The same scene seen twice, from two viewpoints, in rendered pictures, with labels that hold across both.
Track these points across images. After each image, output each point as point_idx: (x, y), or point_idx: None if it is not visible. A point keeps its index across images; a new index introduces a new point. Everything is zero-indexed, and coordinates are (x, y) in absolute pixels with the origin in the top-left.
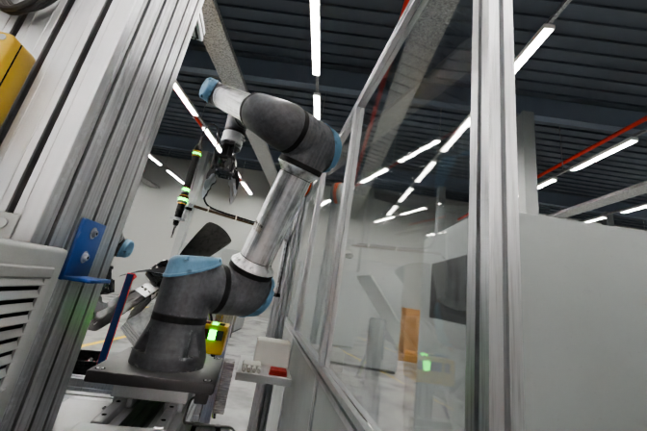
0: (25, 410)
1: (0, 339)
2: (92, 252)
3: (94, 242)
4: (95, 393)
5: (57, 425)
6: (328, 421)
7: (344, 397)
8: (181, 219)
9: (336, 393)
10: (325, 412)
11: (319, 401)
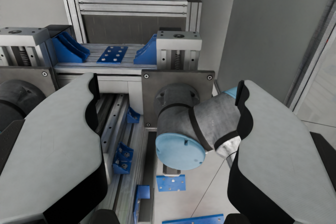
0: (142, 148)
1: (153, 208)
2: (137, 199)
3: (136, 205)
4: (136, 71)
5: (141, 109)
6: (299, 46)
7: (300, 88)
8: None
9: (303, 73)
10: (306, 33)
11: None
